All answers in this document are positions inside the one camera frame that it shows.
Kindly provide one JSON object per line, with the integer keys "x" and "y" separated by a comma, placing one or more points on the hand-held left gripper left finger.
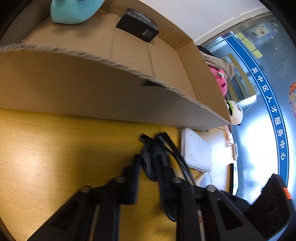
{"x": 131, "y": 185}

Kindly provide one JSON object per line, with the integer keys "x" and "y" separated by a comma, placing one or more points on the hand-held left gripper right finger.
{"x": 166, "y": 180}

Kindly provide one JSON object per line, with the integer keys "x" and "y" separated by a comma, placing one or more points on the black sunglasses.
{"x": 148, "y": 162}

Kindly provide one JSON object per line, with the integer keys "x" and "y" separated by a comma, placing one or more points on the torn cardboard box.
{"x": 69, "y": 81}

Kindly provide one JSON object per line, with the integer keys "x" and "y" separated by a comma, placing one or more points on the white flat case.
{"x": 195, "y": 150}

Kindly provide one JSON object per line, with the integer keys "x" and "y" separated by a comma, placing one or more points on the white round plush toy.
{"x": 237, "y": 113}

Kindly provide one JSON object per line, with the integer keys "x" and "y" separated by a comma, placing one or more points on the pink plush toy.
{"x": 219, "y": 81}

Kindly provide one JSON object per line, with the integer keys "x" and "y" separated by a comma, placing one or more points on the blue banner strip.
{"x": 266, "y": 92}

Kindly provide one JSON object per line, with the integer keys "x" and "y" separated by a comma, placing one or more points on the beige cloth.
{"x": 219, "y": 62}

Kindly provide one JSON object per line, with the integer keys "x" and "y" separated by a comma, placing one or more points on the small black box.
{"x": 136, "y": 25}

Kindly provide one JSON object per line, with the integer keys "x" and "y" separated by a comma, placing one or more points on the pastel plush toy green tuft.
{"x": 71, "y": 11}

